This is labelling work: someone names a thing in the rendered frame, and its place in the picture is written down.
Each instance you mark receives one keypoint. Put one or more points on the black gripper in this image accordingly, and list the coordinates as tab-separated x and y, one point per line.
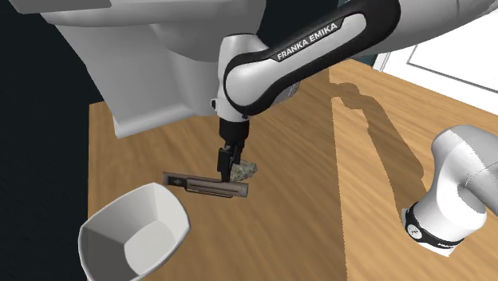
233	131

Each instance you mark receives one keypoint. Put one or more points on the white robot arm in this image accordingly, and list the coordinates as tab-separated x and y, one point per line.
272	74

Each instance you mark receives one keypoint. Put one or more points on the grey speckled rock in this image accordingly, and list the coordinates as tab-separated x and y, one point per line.
245	169

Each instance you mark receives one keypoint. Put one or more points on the white bowl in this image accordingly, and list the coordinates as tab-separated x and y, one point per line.
151	237

